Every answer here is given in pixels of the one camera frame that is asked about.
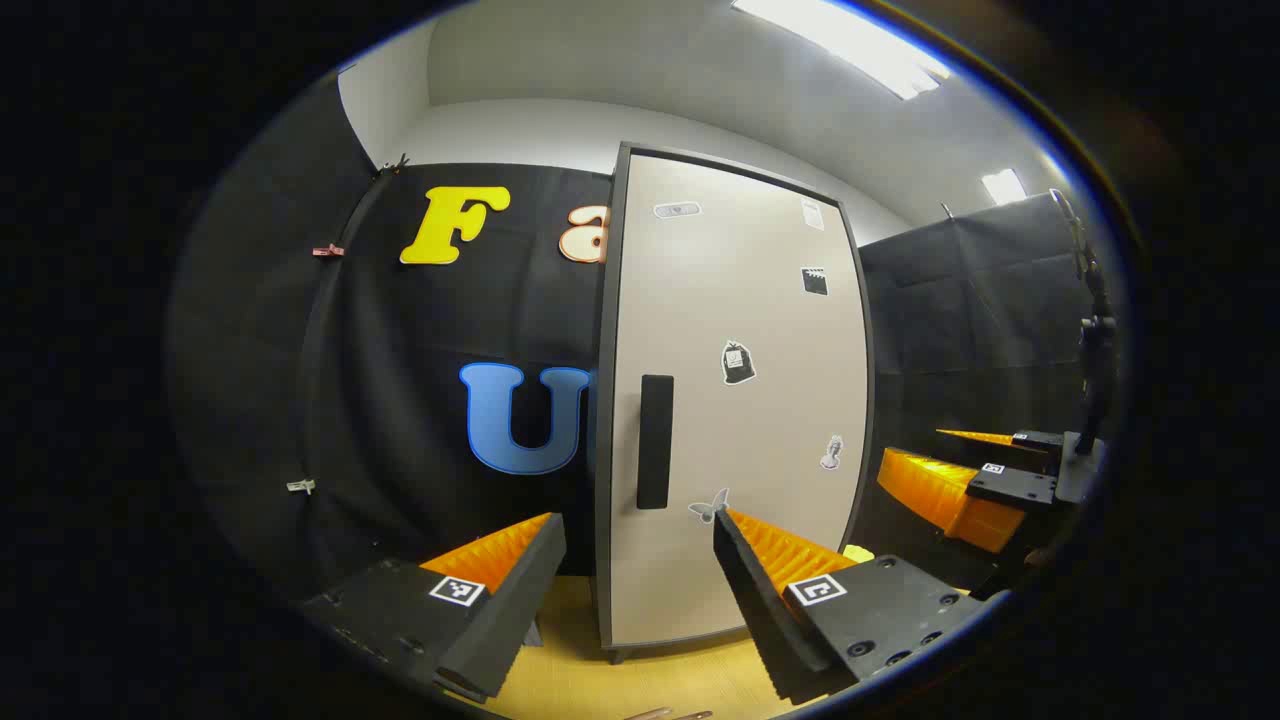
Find black door handle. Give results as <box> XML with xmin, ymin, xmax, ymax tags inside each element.
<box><xmin>637</xmin><ymin>375</ymin><xmax>675</xmax><ymax>511</ymax></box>

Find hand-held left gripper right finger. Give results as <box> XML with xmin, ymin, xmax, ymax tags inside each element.
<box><xmin>713</xmin><ymin>507</ymin><xmax>986</xmax><ymax>706</ymax></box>

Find black backdrop cloth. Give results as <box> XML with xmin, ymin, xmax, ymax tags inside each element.
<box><xmin>170</xmin><ymin>75</ymin><xmax>1101</xmax><ymax>601</ymax></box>

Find grey cabinet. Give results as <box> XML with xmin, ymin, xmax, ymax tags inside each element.
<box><xmin>595</xmin><ymin>142</ymin><xmax>877</xmax><ymax>666</ymax></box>

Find white cabinet door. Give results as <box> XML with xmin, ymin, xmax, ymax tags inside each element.
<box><xmin>608</xmin><ymin>150</ymin><xmax>869</xmax><ymax>649</ymax></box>

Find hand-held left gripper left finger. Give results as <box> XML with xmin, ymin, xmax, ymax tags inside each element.
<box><xmin>300</xmin><ymin>512</ymin><xmax>567</xmax><ymax>703</ymax></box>

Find long ceiling light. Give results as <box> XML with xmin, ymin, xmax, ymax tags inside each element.
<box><xmin>730</xmin><ymin>0</ymin><xmax>951</xmax><ymax>101</ymax></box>

